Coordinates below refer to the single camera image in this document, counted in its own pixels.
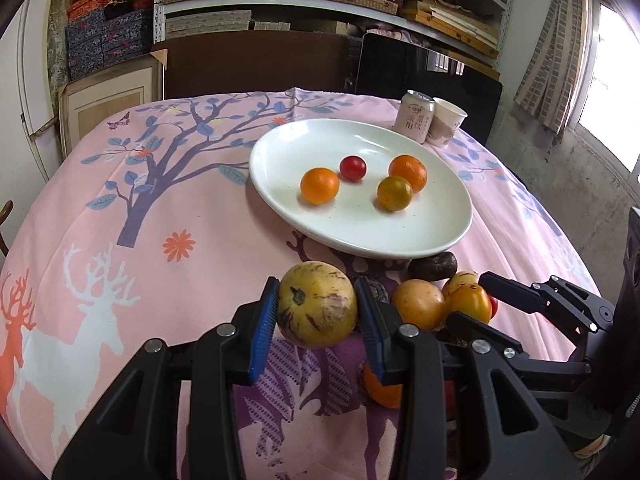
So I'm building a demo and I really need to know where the yellow purple-streaked pepino melon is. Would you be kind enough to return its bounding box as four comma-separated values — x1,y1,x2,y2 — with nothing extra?
276,261,359,350

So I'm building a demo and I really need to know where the pale yellow spotted pepino melon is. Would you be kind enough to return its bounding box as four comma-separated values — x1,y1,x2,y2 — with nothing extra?
442,270,481,297

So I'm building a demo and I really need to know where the carved wooden chair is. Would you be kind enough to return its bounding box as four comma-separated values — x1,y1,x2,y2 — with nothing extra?
0,200,15,258

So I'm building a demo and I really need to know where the grey marbled slab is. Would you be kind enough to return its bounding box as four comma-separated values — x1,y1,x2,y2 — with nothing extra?
47,0,69,86

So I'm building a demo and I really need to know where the bright window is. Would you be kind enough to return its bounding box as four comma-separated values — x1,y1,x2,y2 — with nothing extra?
577,0,640,176

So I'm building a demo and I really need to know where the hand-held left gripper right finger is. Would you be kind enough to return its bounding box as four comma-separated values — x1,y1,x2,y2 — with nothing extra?
354,276,583,480

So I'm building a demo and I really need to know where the stack of grey flat boxes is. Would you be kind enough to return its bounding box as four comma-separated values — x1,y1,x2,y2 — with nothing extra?
165,10,251,36

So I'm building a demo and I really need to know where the orange-yellow tomato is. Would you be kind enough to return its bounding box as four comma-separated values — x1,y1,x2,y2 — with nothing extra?
444,284,492,328

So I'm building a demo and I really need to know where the black glossy panel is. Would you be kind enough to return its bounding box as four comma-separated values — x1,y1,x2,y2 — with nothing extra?
355,31,502,143

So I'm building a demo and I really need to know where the plain yellow round fruit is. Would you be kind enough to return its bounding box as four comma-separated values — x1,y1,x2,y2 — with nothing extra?
391,279,446,331

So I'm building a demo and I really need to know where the light wooden picture frame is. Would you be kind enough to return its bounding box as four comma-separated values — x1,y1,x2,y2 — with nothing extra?
57,55,166,161

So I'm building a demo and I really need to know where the orange patterned box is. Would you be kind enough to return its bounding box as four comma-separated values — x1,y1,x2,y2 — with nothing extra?
67,0,108,23

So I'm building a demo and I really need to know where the pink drink can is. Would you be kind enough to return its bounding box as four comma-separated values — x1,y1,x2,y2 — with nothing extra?
392,90,435,144

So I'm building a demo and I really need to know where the pink cloth bundle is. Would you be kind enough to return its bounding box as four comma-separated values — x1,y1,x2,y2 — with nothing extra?
367,25,416,43

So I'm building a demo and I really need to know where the dark brown wooden panel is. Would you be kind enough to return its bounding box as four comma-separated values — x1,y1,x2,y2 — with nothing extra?
151,34,363,101

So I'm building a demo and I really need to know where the white metal shelf rack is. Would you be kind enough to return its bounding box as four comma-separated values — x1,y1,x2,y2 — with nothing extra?
152,0,516,68

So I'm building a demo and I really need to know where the white oval plate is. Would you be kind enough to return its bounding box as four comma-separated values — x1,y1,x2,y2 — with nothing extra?
249,118,474,260

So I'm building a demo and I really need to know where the printed paper cup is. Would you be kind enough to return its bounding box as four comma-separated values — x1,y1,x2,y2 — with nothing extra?
426,97,468,149

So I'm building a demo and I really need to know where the stack of blue patterned boxes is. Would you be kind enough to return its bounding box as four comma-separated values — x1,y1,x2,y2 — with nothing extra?
65,7,153,81

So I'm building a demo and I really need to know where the beige checked curtain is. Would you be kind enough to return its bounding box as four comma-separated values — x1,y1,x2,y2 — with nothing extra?
515,0,593,133

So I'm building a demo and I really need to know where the stack of yellow wooden frames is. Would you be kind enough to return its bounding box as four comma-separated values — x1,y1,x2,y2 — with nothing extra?
400,0,501,61

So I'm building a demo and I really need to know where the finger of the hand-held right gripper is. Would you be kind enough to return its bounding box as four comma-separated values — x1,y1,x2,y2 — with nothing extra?
446,311,591,391
479,271,616,333

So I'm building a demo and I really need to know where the green-orange tomato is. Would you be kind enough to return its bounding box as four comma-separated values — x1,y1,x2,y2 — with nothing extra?
376,175,414,212

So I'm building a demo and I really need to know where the pink deer-print tablecloth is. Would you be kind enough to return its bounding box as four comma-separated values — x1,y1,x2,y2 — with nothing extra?
0,87,603,480

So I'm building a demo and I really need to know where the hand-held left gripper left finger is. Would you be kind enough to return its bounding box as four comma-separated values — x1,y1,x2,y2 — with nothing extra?
52,276,281,480

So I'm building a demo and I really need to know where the white board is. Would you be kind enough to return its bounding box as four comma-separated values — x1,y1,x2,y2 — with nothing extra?
17,0,68,181

